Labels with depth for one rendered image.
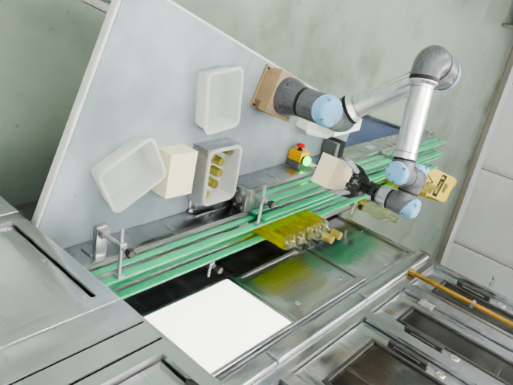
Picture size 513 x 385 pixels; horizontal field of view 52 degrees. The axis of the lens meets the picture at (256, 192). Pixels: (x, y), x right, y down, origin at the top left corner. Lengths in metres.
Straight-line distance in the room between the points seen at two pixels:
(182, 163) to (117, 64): 0.41
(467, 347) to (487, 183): 5.96
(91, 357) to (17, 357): 0.13
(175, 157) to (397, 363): 1.02
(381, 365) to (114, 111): 1.19
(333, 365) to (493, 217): 6.42
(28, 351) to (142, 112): 0.87
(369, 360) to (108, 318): 0.97
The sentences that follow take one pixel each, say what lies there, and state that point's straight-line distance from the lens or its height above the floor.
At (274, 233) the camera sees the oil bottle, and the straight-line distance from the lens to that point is 2.05.
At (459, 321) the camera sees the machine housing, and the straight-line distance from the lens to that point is 2.23.
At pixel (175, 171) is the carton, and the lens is 1.79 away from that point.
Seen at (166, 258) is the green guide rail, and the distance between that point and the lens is 1.74.
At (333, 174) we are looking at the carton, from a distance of 2.00.
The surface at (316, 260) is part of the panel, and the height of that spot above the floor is 1.11.
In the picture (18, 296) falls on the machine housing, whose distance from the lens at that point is 1.29.
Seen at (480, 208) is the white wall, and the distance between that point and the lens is 8.07.
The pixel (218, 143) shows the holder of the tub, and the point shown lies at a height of 0.79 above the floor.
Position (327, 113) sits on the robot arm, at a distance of 1.93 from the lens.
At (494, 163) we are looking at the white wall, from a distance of 7.89.
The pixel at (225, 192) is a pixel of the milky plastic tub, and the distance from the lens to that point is 2.05.
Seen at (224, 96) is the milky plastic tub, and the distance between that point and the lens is 1.94.
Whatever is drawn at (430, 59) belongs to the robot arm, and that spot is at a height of 1.34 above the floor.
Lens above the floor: 2.04
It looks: 34 degrees down
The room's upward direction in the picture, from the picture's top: 118 degrees clockwise
